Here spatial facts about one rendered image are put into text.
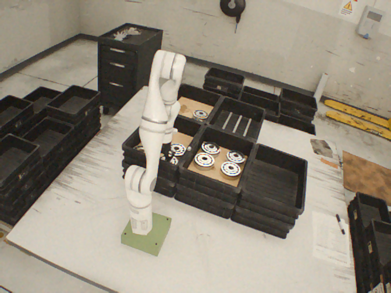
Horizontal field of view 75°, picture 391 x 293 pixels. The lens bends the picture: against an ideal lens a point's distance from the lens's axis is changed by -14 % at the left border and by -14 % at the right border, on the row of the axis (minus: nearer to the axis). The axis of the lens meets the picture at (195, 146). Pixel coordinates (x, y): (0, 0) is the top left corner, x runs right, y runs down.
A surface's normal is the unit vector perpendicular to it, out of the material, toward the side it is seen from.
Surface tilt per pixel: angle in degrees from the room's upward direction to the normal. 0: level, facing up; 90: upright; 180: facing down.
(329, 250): 0
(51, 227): 0
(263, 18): 90
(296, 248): 0
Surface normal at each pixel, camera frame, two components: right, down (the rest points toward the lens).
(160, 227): 0.09, -0.78
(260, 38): -0.27, 0.56
